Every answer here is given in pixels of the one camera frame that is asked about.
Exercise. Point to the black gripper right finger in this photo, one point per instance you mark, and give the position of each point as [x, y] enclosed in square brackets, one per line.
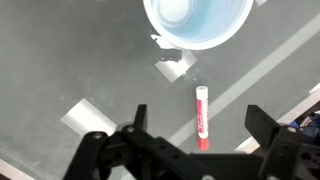
[291, 153]

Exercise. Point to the blue plastic cup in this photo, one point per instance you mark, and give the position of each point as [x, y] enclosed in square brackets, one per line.
[197, 24]

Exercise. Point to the red and white marker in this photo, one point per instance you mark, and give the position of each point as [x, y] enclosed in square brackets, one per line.
[202, 117]

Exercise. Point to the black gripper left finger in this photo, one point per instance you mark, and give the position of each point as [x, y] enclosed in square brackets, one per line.
[143, 156]

